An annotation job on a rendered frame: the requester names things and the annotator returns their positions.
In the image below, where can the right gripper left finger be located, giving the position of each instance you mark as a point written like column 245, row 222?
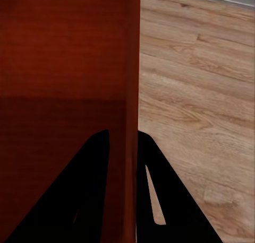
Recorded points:
column 71, row 210

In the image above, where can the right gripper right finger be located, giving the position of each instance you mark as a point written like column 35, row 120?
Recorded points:
column 185, row 221

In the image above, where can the storage box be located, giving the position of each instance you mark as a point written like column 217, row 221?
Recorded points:
column 68, row 69

